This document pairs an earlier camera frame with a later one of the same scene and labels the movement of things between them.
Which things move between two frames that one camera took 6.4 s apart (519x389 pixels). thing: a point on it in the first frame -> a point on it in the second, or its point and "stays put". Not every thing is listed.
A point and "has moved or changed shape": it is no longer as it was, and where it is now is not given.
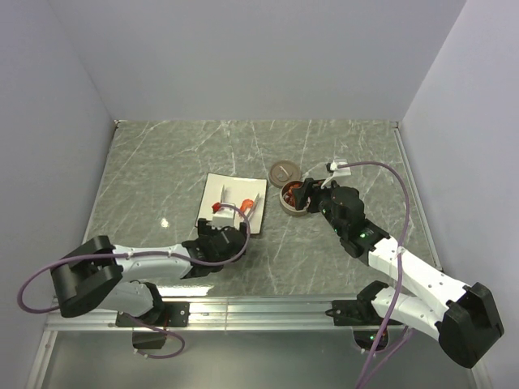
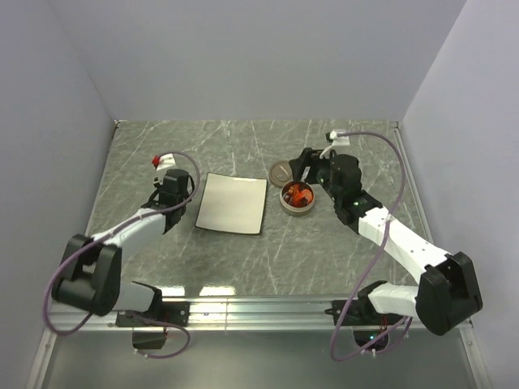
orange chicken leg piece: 289,197 stays put
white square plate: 246,194 stays put
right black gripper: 312,188 -> 306,159
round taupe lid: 283,172 stays put
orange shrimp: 246,203 has moved or changed shape
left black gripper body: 206,231 -> 184,207
